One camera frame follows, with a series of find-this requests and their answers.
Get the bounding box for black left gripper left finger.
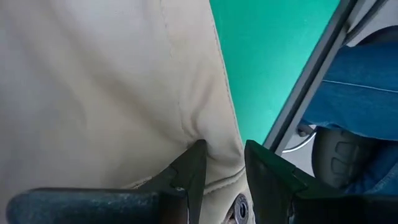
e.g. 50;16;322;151
5;139;208;224

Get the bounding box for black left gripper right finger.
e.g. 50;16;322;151
244;139;398;224

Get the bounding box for beige trousers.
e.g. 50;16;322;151
0;0;256;224

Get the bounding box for person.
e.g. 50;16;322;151
297;26;398;196

